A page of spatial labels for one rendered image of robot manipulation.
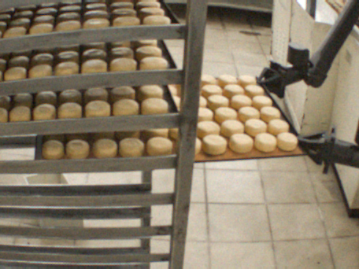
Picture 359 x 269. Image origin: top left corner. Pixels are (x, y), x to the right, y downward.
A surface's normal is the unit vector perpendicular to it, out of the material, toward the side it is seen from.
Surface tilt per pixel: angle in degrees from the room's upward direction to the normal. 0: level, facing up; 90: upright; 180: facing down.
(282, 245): 0
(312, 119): 90
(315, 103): 90
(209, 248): 0
